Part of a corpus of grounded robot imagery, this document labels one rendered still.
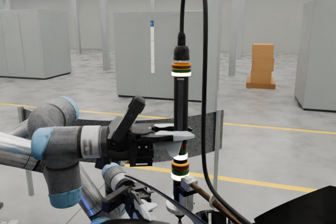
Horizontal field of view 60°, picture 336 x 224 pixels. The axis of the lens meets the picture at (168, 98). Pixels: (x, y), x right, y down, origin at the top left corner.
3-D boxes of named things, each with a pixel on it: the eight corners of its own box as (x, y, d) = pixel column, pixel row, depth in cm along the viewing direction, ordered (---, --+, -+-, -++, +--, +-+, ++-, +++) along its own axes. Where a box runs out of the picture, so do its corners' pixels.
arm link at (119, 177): (111, 174, 103) (110, 195, 104) (116, 180, 99) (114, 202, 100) (130, 171, 107) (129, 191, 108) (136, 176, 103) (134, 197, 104)
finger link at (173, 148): (194, 154, 69) (155, 153, 69) (194, 130, 67) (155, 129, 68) (194, 160, 66) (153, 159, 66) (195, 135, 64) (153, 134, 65)
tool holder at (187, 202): (204, 214, 71) (205, 178, 69) (179, 223, 68) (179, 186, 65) (184, 196, 79) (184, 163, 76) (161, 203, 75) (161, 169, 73)
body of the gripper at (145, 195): (155, 191, 94) (139, 175, 104) (130, 197, 89) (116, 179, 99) (153, 213, 95) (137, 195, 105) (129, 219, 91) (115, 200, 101)
